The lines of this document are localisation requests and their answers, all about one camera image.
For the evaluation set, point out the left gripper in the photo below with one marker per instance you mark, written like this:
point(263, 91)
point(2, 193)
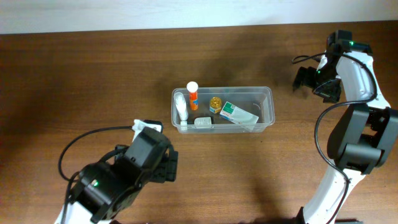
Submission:
point(169, 170)

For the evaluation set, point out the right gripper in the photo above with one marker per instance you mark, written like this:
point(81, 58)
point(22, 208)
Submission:
point(329, 94)

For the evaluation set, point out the dark bottle white cap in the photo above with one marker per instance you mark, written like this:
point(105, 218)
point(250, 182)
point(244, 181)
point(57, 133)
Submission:
point(197, 124)

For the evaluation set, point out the white spray bottle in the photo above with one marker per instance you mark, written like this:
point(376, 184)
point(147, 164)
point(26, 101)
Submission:
point(181, 106)

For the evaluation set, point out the small gold-lid jar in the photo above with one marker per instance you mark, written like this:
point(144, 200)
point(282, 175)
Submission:
point(215, 105)

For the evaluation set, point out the white green medicine box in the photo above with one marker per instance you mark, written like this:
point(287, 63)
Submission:
point(237, 115)

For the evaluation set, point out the orange tablet tube white cap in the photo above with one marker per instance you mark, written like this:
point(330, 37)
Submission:
point(192, 88)

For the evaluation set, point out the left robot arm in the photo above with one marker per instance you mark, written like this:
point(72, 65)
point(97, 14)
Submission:
point(98, 192)

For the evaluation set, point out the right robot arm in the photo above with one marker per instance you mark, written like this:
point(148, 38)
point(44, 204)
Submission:
point(364, 136)

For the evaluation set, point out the clear plastic container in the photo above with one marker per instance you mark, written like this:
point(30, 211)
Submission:
point(257, 100)

